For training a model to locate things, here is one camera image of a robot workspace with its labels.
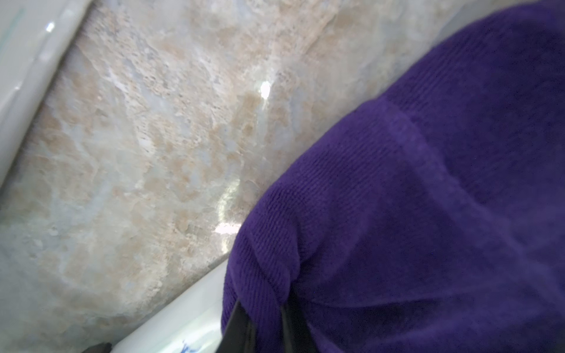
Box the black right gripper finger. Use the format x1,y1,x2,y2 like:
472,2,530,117
216,299,318,353

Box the white toothpaste tube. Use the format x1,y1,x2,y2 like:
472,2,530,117
113,261,227,353

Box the white tube grey cap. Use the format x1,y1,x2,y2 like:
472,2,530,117
1,0,91,181

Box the purple cloth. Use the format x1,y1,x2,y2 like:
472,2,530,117
222,1,564,352

